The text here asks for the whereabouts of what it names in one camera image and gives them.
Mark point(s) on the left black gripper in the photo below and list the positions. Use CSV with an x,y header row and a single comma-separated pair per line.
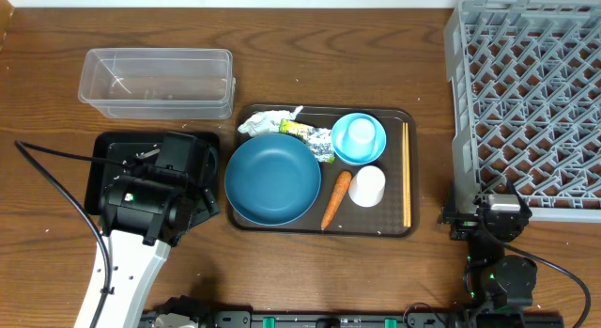
x,y
203,195

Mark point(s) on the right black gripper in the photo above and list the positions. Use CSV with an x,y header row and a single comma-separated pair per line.
x,y
466,223

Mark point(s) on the dark blue plate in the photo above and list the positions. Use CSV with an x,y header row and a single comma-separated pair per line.
x,y
272,180

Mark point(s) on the white pink cup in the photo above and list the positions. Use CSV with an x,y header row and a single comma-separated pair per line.
x,y
367,186

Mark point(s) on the light blue bowl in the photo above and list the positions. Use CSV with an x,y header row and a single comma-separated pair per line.
x,y
361,155

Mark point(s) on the light blue cup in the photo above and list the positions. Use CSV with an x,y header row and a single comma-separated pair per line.
x,y
360,133

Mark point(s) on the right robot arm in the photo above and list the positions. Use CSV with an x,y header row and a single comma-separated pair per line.
x,y
500,285

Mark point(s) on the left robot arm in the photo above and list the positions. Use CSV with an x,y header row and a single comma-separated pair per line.
x,y
154,189

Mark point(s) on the grey dishwasher rack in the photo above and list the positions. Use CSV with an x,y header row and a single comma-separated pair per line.
x,y
525,76

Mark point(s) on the black plastic bin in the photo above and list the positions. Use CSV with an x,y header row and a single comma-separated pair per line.
x,y
125,146

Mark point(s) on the crumpled white paper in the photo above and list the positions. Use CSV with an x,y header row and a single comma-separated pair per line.
x,y
267,122

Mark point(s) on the clear plastic bin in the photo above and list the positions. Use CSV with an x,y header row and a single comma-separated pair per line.
x,y
159,83

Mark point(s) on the left wooden chopstick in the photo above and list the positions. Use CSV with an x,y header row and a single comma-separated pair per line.
x,y
403,174

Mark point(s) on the green foil snack wrapper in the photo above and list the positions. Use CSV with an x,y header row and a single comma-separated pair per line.
x,y
318,140

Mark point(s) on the orange carrot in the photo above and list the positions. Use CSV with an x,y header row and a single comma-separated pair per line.
x,y
338,193

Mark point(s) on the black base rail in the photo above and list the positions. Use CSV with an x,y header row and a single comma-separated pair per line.
x,y
242,319

